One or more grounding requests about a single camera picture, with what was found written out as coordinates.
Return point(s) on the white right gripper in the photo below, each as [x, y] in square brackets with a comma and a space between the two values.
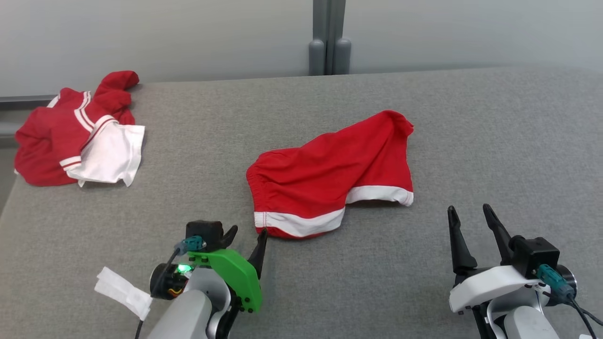
[490, 285]

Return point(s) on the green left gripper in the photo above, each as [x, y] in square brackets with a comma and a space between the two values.
[235, 278]

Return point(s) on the red shorts with white trim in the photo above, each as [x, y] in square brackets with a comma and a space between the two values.
[325, 174]

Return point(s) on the red jersey with white sleeves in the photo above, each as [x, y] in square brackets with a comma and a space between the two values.
[52, 136]

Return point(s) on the white paper tag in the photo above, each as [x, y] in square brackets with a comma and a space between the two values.
[122, 292]

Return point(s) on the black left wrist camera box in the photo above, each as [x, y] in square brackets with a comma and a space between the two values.
[205, 230]

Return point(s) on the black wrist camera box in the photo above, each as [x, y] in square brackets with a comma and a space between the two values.
[537, 254]
[205, 230]

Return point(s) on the teal left camera connector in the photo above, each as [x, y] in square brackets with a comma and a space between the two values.
[191, 244]

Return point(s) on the teal camera connector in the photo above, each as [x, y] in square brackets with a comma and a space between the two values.
[556, 280]
[191, 244]

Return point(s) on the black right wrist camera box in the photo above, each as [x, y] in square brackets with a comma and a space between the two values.
[537, 254]

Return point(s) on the teal right camera connector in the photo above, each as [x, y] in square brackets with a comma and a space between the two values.
[556, 280]

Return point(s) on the grey partition post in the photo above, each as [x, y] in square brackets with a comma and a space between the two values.
[330, 33]

